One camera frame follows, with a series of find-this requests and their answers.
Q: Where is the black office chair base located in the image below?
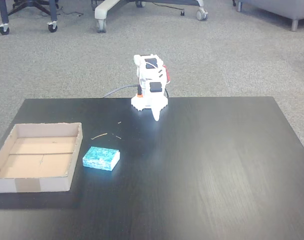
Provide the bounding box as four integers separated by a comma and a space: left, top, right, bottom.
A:
10, 0, 60, 16

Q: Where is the shallow cardboard box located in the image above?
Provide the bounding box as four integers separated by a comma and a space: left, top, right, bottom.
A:
0, 121, 83, 194

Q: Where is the black rolling table frame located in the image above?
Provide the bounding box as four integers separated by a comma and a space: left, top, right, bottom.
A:
0, 0, 59, 35

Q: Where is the black floor cable with plug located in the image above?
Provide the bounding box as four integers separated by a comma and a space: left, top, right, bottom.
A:
151, 1, 186, 17

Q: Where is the thin black floor cable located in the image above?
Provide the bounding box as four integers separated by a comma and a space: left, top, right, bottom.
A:
58, 6, 84, 18

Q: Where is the white chair base with casters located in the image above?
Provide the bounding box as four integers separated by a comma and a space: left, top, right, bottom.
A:
94, 0, 209, 34

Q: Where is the grey sofa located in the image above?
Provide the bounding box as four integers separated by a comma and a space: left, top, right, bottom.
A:
238, 0, 304, 32

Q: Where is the grey arm power cable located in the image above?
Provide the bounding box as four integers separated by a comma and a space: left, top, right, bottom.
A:
102, 84, 140, 99

